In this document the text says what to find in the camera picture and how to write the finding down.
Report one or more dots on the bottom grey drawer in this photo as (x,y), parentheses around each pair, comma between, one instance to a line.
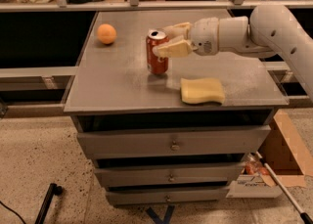
(167,195)

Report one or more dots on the grey drawer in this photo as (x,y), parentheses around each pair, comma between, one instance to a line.
(167,195)
(168,174)
(173,142)

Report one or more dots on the middle grey drawer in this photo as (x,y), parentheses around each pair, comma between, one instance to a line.
(168,174)

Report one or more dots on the red coke can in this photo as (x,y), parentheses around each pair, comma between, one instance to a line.
(155,64)

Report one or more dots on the cardboard box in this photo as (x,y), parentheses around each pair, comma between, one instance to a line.
(288,156)

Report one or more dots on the grey drawer cabinet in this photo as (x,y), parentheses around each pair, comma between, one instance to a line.
(114,91)

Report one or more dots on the yellow sponge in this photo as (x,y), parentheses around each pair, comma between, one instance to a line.
(203,90)

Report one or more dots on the white stick black handle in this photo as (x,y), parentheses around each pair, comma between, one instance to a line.
(303,215)

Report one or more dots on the orange fruit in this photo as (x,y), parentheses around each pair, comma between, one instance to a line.
(106,33)

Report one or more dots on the black bar on floor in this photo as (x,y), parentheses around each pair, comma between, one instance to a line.
(53,190)

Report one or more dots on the top grey drawer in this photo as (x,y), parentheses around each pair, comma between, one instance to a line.
(173,142)

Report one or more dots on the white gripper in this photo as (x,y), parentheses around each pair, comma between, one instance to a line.
(204,36)

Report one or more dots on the orange packet in box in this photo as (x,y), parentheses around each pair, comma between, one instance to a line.
(255,166)

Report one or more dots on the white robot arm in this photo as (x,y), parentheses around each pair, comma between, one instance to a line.
(269,30)

